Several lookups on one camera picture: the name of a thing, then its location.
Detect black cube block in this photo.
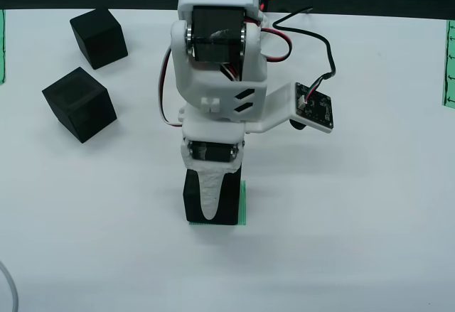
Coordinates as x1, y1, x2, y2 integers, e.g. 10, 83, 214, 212
41, 66, 118, 145
69, 8, 129, 70
181, 164, 243, 226

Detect green square paper marker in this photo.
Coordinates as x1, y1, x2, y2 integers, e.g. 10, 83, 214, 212
188, 180, 247, 227

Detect green paper strip with arrows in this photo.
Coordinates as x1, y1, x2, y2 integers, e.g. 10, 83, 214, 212
441, 19, 455, 107

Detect red white servo wire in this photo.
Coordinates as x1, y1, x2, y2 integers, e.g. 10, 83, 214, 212
156, 46, 184, 129
259, 27, 294, 63

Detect white camera bracket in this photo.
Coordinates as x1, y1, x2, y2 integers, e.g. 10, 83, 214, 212
261, 83, 303, 136

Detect black camera cable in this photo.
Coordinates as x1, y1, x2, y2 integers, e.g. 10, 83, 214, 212
272, 6, 338, 91

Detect white cable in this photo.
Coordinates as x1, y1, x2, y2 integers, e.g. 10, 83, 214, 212
0, 260, 20, 312

